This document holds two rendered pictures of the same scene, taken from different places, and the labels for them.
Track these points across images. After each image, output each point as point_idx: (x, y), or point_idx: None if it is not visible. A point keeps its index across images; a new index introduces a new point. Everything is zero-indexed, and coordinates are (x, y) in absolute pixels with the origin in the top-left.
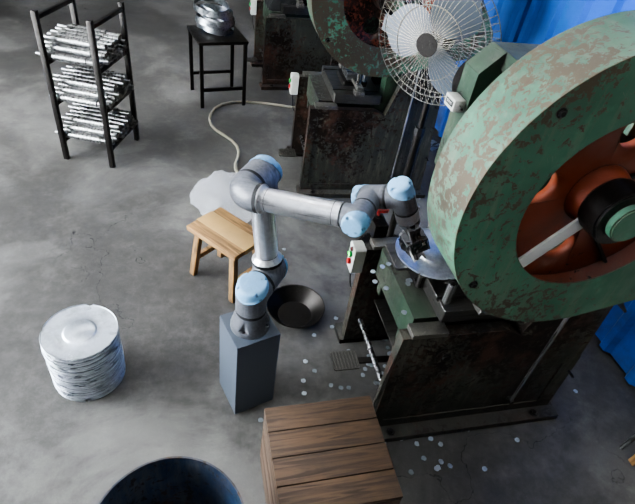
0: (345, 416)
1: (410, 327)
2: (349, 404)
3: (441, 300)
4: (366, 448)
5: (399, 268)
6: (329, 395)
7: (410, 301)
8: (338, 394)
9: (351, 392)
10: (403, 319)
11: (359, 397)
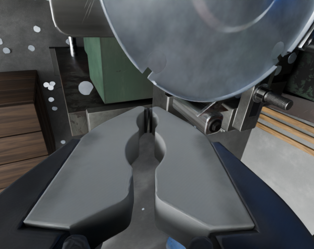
0: None
1: (90, 123)
2: None
3: (173, 96)
4: (23, 163)
5: (72, 36)
6: (3, 3)
7: (111, 53)
8: (18, 4)
9: (37, 5)
10: (92, 56)
11: (16, 106)
